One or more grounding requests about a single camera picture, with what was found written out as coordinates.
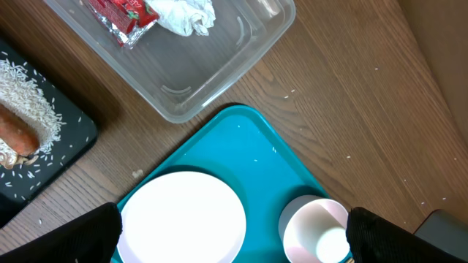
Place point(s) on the clear plastic bin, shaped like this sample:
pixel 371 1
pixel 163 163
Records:
pixel 179 76

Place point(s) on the white tissue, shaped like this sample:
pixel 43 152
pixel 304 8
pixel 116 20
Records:
pixel 185 17

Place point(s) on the large pink plate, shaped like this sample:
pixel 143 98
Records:
pixel 182 217

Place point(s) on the white paper cup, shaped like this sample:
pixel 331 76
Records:
pixel 321 228

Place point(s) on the red snack wrapper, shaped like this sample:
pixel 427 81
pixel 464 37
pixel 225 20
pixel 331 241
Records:
pixel 126 20

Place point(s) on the teal plastic tray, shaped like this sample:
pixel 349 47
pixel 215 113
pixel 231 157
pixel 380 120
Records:
pixel 239 147

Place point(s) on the orange carrot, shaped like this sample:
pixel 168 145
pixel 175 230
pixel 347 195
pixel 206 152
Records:
pixel 17 134

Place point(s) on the rice and food scraps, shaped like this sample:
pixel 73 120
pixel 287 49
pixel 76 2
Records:
pixel 24 92

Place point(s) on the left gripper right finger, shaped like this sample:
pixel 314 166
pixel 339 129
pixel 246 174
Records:
pixel 374 239

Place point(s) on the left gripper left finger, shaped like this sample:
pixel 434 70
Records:
pixel 92 237

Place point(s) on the grey dishwasher rack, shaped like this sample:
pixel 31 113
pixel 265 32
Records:
pixel 445 232

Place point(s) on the black waste tray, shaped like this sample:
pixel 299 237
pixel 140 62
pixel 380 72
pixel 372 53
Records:
pixel 82 133

